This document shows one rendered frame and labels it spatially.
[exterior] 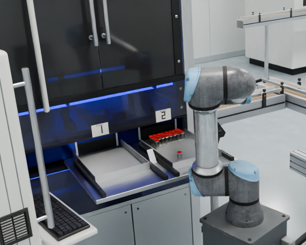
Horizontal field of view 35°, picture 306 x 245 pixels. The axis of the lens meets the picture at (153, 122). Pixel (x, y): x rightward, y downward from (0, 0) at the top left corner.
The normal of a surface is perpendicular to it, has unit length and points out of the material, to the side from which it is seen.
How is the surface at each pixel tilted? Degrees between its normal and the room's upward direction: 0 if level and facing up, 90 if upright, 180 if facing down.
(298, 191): 0
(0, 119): 90
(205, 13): 90
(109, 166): 0
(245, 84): 85
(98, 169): 0
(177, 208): 90
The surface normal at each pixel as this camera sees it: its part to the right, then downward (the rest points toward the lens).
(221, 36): 0.43, 0.28
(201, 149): -0.46, 0.50
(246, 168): 0.06, -0.94
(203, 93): -0.09, 0.53
